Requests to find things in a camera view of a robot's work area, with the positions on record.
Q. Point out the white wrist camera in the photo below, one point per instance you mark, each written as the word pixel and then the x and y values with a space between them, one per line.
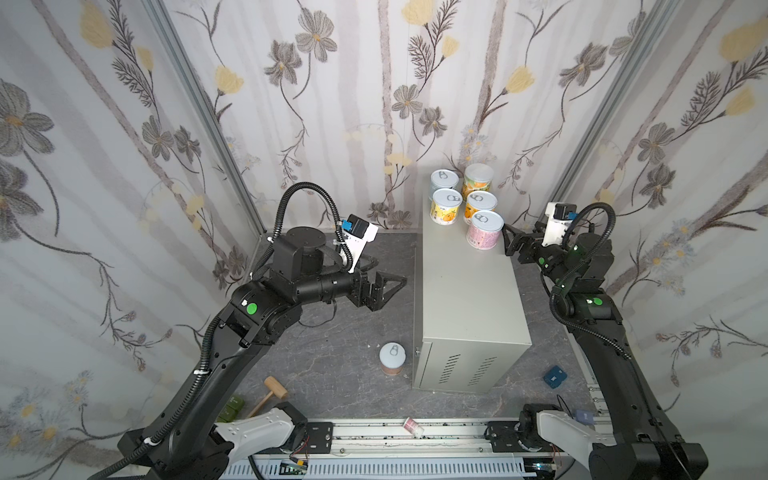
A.
pixel 559 217
pixel 359 240

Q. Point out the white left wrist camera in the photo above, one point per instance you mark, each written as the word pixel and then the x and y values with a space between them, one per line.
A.
pixel 359 240

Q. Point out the salmon label can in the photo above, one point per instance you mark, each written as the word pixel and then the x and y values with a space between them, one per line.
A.
pixel 392 358

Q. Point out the pink label can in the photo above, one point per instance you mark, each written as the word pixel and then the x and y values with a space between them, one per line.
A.
pixel 484 229

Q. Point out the wooden mallet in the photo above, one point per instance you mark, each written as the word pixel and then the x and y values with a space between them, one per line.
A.
pixel 276 390

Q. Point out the green orange peach can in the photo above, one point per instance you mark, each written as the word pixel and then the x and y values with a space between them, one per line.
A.
pixel 477 177

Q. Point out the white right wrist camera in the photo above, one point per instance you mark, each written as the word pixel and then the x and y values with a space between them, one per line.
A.
pixel 559 217

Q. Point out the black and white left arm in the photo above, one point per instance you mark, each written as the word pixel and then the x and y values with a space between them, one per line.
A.
pixel 296 269

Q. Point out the green block toy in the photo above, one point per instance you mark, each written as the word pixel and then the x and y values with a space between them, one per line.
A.
pixel 231 409

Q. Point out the yellow label can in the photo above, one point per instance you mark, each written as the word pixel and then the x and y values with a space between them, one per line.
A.
pixel 478 200
pixel 445 203

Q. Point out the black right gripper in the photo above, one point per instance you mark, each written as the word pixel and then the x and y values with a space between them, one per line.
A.
pixel 527 246

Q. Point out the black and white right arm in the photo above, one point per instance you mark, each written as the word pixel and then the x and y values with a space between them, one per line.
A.
pixel 647 445

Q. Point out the blue square block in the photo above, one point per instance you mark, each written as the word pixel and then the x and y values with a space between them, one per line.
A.
pixel 555 377

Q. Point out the grey metal cabinet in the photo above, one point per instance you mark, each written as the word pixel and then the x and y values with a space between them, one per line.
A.
pixel 470 327

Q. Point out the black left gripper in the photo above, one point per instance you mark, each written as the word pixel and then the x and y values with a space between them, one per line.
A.
pixel 365 289

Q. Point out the small pink bottle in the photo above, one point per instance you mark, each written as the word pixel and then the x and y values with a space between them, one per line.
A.
pixel 413 427

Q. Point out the white blue label can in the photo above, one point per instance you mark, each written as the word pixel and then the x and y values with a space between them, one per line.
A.
pixel 443 179

